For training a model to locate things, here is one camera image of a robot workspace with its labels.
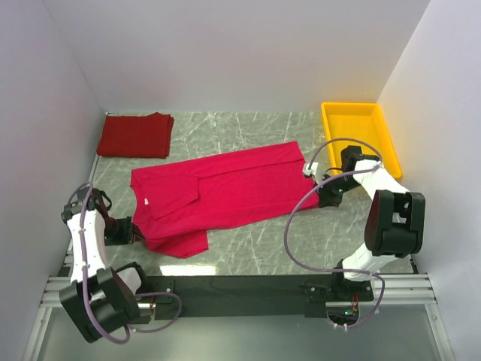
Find folded dark red t shirt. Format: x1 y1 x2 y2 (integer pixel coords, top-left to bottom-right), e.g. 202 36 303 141
96 112 174 159

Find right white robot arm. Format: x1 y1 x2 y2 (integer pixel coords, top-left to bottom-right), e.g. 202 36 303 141
316 145 425 300

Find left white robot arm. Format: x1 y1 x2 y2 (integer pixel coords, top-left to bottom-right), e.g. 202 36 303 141
59 183 150 344

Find aluminium frame rail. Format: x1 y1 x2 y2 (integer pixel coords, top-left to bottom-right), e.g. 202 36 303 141
22 153 452 361

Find yellow plastic tray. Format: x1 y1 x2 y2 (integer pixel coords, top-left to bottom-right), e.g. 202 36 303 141
321 102 402 180

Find black base beam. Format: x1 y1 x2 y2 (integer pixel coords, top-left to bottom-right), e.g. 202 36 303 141
138 274 374 320

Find purple cable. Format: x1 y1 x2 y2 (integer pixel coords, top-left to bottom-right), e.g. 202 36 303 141
63 182 184 345
283 138 386 330

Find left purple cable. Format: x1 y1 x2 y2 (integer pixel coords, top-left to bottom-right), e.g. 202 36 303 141
63 182 184 345

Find pink t shirt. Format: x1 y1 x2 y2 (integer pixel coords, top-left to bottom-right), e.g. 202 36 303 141
131 141 313 259

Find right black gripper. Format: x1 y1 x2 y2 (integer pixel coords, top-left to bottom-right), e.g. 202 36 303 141
313 173 361 208

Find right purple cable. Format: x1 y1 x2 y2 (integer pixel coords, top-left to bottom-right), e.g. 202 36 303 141
283 138 386 330

